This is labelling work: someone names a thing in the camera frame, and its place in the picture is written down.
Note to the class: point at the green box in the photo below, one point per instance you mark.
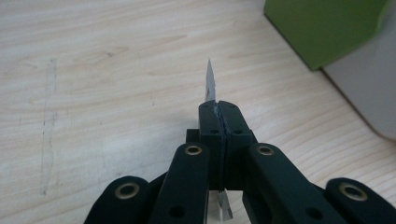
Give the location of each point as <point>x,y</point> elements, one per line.
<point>320,28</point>

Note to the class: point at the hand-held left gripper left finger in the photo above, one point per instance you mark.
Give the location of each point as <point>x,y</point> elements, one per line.
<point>212,124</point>

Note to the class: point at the white box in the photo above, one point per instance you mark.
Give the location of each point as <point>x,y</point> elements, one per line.
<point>370,77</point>

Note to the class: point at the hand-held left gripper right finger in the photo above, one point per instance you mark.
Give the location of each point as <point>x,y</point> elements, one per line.
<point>235,124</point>

